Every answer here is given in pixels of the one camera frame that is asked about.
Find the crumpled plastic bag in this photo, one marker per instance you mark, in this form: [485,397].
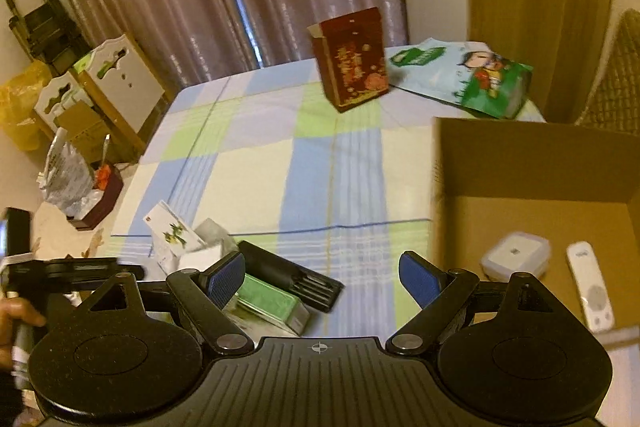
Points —
[67,179]

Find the green medicine box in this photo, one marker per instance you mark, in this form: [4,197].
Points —
[265,310]

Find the brown cardboard box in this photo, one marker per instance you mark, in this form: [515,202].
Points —
[565,183]

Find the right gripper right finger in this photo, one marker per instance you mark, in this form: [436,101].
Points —
[442,298]

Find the dark red tissue box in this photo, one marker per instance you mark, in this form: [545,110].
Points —
[102,199]

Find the black cylindrical case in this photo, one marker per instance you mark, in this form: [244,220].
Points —
[315,289]

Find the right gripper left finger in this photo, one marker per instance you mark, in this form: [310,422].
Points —
[203,295]

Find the clear plastic cup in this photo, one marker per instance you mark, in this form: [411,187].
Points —
[218,243]

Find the white square night light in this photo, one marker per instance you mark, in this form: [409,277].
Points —
[516,252]

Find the checkered tablecloth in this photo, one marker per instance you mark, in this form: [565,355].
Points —
[267,157]

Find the green white snack bag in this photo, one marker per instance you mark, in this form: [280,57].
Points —
[467,74]

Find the yellow plastic bag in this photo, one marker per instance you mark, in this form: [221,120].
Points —
[19,97]

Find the quilted chair cover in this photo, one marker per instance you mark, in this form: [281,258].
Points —
[614,103]

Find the person's left hand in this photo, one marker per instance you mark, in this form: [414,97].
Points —
[12,311]

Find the red gift box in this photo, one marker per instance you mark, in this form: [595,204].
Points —
[350,55]

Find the white medicine box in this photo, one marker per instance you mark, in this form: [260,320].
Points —
[171,237]

